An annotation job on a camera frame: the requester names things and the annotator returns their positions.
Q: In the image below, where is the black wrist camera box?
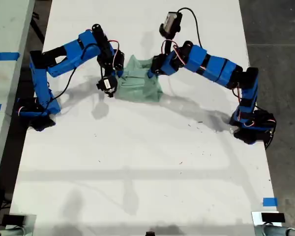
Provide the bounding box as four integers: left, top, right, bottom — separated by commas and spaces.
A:
159, 11, 183, 37
96, 75, 118, 98

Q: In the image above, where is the pale grey tube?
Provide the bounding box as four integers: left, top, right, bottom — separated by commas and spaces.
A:
0, 227, 28, 236
255, 225, 295, 236

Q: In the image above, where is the long blue tape strip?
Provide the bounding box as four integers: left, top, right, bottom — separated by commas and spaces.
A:
0, 52, 21, 61

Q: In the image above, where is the square blue tape piece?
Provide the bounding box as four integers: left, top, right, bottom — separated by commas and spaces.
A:
263, 197, 278, 207

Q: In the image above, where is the black camera stalk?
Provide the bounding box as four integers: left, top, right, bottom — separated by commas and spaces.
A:
100, 66, 114, 79
163, 36, 177, 54

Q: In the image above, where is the black stand leg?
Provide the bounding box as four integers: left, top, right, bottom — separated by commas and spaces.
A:
30, 12, 46, 45

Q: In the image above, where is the black camera cable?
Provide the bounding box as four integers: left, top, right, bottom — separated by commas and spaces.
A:
177, 7, 204, 49
50, 66, 77, 101

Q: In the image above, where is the black box on grey plate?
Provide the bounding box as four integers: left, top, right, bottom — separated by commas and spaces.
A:
2, 214, 27, 226

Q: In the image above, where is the grey metal plate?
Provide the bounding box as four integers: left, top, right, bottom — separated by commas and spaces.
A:
24, 213, 37, 236

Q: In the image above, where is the black base cable loop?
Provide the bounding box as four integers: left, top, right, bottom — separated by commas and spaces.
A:
257, 104, 278, 150

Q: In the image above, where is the pale green T-shirt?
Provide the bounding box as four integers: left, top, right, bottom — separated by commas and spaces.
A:
114, 54, 164, 103

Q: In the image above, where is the pale grey side table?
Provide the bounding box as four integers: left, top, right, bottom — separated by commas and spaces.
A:
0, 0, 36, 195

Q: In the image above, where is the white metal plate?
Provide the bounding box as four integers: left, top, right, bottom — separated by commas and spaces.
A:
251, 210, 286, 226

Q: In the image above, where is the black box on white plate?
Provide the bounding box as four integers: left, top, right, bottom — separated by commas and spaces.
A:
261, 212, 285, 223

